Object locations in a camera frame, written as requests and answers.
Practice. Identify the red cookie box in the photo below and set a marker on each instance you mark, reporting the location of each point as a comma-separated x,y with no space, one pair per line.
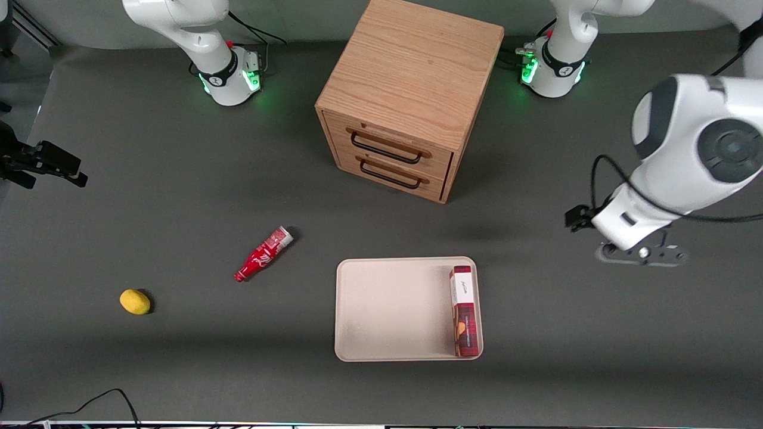
465,316

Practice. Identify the beige rectangular tray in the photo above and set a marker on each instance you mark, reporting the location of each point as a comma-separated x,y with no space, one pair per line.
393,310

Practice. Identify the aluminium frame rail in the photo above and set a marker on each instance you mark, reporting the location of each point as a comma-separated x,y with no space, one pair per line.
33,24

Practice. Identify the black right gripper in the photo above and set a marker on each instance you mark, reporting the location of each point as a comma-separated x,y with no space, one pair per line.
18,159

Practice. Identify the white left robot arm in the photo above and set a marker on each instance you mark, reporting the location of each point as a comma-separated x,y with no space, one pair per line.
685,143

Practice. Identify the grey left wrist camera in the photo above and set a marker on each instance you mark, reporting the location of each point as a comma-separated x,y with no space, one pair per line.
650,253

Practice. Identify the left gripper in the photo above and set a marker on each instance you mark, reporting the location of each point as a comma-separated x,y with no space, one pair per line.
577,217

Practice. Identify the wooden two-drawer cabinet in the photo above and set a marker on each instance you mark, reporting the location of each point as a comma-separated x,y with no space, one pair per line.
411,65

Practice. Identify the red cola bottle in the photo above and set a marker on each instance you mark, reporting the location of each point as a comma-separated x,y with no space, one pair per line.
262,255

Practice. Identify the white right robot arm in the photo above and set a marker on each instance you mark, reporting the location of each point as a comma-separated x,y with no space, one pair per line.
205,42

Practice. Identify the yellow lemon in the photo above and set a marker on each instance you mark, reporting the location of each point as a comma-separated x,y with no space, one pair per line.
135,301

